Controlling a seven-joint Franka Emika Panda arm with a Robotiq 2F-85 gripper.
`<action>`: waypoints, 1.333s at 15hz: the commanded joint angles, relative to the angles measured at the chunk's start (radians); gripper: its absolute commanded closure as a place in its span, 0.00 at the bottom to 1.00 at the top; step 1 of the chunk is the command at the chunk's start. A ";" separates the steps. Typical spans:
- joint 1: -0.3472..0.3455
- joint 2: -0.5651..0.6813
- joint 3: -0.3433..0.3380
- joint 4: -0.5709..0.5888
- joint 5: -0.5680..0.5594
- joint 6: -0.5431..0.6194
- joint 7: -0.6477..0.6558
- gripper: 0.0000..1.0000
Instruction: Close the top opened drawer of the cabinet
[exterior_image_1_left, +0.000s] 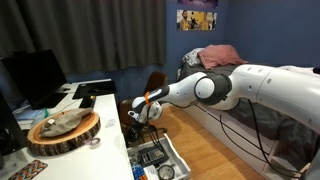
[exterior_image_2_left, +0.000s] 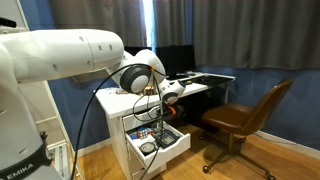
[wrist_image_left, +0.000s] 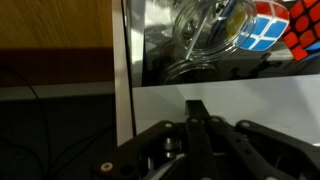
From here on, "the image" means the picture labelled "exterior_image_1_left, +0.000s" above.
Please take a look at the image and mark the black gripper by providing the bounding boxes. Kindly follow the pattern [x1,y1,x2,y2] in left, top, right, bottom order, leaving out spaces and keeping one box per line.
[127,110,151,146]

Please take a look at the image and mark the white drawer with calculator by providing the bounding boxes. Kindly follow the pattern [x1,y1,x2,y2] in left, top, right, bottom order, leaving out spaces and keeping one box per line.
[127,133,192,180]

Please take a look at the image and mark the black calculator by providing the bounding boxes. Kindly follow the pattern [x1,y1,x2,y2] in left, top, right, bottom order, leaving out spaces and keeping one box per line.
[138,144,170,167]

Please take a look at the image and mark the blue small blocks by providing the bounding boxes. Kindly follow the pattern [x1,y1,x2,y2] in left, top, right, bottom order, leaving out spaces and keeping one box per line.
[131,163,149,180]

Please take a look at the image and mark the round dark jar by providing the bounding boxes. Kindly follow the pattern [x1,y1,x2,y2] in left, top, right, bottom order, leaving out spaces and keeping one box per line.
[157,164,176,180]

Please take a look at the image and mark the clear tape roll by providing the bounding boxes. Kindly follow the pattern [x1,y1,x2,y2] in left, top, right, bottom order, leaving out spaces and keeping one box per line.
[88,137,102,150]

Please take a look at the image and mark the brown leather chair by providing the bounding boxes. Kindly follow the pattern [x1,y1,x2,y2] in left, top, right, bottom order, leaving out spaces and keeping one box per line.
[117,70,169,144]

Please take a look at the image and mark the black phone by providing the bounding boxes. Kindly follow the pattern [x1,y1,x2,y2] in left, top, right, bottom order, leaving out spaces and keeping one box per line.
[79,95,98,110]

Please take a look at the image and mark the black keyboard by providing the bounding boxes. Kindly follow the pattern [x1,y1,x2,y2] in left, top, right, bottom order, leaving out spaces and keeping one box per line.
[72,80,118,100]

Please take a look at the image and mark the round wooden log slab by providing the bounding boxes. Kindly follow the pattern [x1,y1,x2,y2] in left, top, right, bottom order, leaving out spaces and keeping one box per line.
[27,108,102,158]

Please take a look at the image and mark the grey flat cap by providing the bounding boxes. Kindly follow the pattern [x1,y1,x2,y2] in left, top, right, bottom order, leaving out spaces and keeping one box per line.
[39,107,95,139]

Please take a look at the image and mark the bed with grey duvet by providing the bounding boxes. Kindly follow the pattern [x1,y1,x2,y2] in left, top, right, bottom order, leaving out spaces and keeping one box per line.
[177,61,320,161]

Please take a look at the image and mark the teal papers stack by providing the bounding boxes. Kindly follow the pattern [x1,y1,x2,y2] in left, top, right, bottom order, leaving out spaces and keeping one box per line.
[12,107,51,131]

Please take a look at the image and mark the colourful zigzag patterned mat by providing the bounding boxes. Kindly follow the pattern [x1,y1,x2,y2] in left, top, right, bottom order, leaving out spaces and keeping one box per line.
[8,159,49,180]

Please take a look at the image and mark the pink pillow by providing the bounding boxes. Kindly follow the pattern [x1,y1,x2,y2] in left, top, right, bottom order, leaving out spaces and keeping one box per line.
[197,44,249,70]

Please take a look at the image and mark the dark grey curtain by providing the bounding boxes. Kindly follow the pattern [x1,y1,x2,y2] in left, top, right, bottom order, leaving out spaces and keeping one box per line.
[0,0,168,75]

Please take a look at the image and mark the black computer monitor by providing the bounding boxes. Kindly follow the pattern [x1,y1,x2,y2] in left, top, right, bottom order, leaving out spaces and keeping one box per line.
[1,49,69,111]

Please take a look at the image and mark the large black object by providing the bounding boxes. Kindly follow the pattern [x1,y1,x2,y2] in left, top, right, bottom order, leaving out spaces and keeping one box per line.
[0,91,29,157]

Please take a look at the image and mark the basketball players poster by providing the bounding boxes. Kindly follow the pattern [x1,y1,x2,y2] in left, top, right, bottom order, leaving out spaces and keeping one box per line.
[176,9,218,32]

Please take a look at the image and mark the purple poster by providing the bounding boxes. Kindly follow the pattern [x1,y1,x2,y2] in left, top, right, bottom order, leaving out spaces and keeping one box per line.
[177,0,219,10]

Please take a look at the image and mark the wooden slat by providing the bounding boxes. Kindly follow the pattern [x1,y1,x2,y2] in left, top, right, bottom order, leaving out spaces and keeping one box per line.
[290,162,313,180]

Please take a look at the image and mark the thin black cable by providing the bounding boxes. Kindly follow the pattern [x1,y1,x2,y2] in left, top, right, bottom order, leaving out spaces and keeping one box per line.
[144,121,169,153]

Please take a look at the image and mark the white bed frame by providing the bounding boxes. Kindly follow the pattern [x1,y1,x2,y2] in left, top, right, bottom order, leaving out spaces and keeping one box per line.
[181,103,301,180]

